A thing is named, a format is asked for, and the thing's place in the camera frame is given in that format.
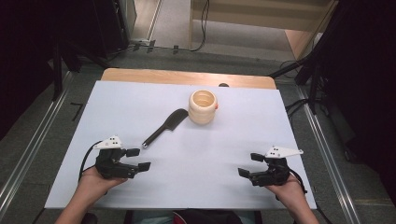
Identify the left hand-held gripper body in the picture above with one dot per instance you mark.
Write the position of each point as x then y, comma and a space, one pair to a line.
112, 163

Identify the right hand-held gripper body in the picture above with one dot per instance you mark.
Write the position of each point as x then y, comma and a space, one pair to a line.
274, 171

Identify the black comb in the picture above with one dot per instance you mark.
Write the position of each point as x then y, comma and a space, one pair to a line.
166, 126

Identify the beige ribbed cup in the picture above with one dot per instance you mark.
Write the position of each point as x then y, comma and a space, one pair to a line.
202, 110

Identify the person's right hand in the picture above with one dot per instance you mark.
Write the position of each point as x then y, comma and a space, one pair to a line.
288, 191

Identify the person's left hand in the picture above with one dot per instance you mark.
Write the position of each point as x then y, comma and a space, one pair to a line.
96, 183

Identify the white board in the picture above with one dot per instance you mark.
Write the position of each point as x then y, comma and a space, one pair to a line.
193, 161

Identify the person's dark clothing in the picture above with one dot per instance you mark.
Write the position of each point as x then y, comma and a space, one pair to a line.
202, 217

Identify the wooden table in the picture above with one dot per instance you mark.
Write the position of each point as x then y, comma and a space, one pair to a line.
174, 77

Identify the black metal stand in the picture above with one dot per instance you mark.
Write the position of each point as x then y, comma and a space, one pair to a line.
313, 81
57, 71

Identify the dark cabinet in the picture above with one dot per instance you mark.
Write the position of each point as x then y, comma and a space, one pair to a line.
112, 25

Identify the wooden shelf unit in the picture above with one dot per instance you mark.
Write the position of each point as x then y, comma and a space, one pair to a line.
249, 18

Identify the metal floor rail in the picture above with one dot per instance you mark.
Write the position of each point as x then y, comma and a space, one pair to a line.
330, 155
31, 143

